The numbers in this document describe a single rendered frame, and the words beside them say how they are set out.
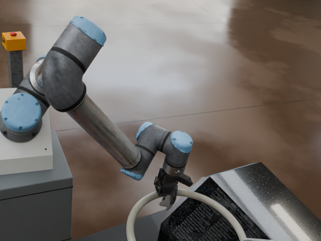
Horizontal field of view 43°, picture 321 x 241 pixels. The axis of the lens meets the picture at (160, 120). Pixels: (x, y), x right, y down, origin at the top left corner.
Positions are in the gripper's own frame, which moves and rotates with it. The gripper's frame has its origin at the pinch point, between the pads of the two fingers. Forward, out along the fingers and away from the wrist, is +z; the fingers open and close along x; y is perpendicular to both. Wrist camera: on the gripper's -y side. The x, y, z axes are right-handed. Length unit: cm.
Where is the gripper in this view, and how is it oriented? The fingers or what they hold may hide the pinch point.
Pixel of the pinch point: (166, 202)
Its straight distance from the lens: 183.2
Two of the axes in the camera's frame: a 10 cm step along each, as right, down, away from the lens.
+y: -9.4, -0.1, -3.5
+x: 2.8, 5.9, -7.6
